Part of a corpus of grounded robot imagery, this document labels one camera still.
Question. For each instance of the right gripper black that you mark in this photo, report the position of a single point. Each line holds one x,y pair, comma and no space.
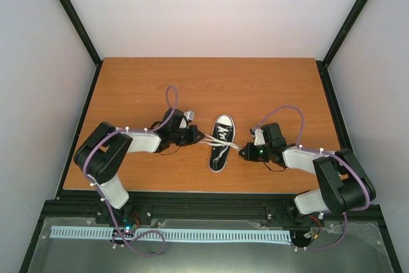
250,155

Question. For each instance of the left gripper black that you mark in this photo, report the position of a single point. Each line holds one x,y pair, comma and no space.
192,139

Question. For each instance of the black white sneaker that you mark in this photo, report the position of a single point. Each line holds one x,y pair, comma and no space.
222,136

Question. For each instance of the white shoelace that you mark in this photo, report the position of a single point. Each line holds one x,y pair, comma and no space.
214,142

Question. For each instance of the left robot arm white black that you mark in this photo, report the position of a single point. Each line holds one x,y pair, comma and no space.
103,152

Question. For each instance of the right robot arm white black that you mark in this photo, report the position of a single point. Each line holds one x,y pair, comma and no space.
343,185

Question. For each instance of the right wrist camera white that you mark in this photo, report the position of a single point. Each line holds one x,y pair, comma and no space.
258,136

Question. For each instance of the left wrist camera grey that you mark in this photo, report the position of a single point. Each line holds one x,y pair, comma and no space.
187,118

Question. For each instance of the black aluminium frame rail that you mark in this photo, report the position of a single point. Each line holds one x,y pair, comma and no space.
148,208

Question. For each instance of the light blue cable duct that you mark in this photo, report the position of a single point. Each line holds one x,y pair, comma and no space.
179,235

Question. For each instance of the left black frame post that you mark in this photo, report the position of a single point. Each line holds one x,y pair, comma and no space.
77,24

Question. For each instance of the black frame post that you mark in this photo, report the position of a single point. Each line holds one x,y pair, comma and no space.
346,27
77,24

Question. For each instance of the right black frame post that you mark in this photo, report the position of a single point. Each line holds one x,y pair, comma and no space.
346,27

